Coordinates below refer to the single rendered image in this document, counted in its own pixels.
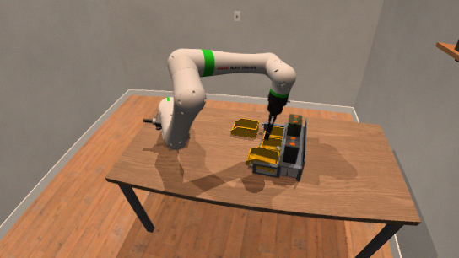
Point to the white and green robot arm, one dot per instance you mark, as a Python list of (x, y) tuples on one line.
[(185, 66)]

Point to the yellow bin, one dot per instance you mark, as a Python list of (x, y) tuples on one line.
[(245, 128), (277, 132), (272, 143), (264, 155)]

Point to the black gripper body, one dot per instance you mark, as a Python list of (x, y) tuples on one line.
[(274, 110)]

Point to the grey metal shelf rack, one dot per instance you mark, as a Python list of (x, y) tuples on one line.
[(290, 170)]

